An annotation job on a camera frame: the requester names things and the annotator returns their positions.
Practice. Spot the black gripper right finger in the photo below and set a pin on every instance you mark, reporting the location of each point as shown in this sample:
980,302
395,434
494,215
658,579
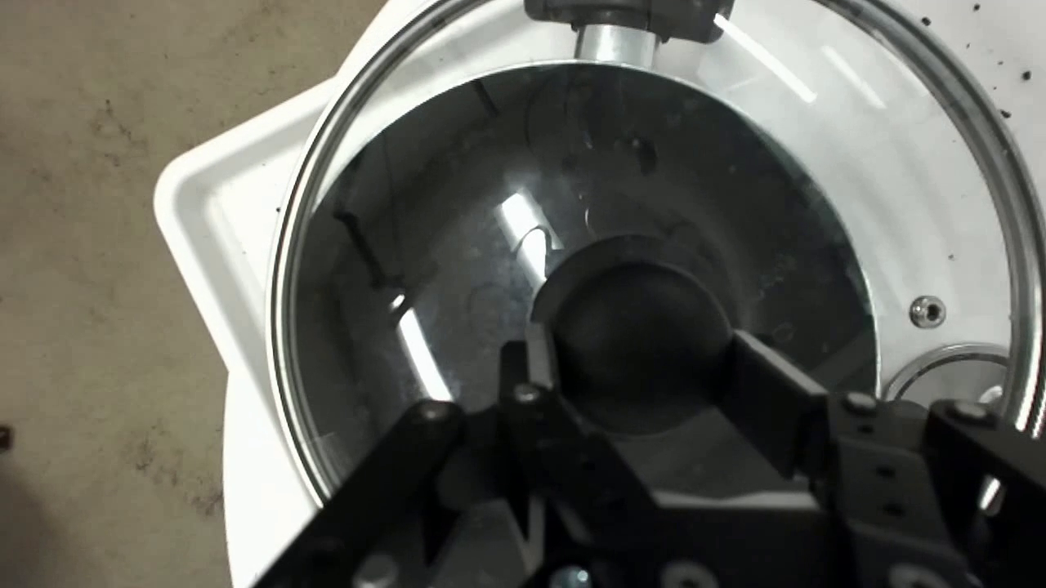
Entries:
785,413

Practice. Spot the white plastic tray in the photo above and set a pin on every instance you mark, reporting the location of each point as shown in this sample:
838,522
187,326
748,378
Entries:
216,208

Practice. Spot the round glass lid black knob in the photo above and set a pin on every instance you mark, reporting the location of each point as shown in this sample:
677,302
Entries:
927,166

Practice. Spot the black cooking pot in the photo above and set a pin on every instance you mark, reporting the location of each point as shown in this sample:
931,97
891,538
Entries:
622,15

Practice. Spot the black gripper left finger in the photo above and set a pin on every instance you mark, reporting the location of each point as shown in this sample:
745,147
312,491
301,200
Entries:
545,434

